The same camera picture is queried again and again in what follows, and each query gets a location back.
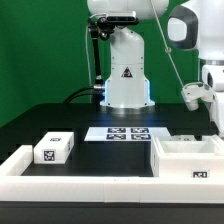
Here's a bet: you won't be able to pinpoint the white cabinet top block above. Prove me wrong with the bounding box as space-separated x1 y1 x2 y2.
34 132 74 164

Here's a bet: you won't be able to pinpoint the white cabinet door panel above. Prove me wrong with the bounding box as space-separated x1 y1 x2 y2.
173 135 196 141

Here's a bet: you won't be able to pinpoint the white cabinet body box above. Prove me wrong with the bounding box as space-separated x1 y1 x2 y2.
150 135 224 178

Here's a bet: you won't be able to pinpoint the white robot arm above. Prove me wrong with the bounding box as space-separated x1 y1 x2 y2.
87 0 224 136

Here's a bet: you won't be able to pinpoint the white marker sheet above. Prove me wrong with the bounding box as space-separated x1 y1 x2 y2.
85 127 170 142

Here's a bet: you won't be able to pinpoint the white table border fence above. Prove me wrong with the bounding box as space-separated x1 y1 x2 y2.
0 145 224 204

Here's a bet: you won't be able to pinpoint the black base cables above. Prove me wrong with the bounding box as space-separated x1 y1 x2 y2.
63 87 101 104

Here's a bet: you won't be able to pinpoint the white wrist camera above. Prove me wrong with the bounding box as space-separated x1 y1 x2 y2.
181 82 213 111

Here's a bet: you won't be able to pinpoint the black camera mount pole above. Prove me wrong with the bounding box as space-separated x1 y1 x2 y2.
88 18 104 86

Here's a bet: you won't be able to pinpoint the grey depth camera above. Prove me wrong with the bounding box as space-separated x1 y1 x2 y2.
106 11 138 24

